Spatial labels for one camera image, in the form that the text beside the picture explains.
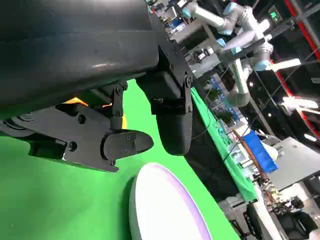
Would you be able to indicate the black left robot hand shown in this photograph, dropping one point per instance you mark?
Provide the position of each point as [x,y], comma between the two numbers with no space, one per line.
[75,50]

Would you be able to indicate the orange and white toy bread roll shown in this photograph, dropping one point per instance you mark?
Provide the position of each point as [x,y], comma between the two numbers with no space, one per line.
[75,101]

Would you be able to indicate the green table cloth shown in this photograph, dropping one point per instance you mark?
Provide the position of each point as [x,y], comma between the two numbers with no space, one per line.
[62,200]

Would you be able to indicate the black fabric barrier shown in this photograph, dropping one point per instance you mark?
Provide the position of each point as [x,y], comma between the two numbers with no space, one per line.
[207,160]

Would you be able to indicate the lilac plate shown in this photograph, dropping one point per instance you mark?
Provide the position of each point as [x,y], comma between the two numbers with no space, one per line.
[160,200]

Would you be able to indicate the green exit sign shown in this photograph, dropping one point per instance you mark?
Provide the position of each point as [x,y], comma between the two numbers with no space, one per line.
[274,14]

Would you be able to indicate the blue crate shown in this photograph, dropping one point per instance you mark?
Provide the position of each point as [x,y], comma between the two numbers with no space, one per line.
[262,152]

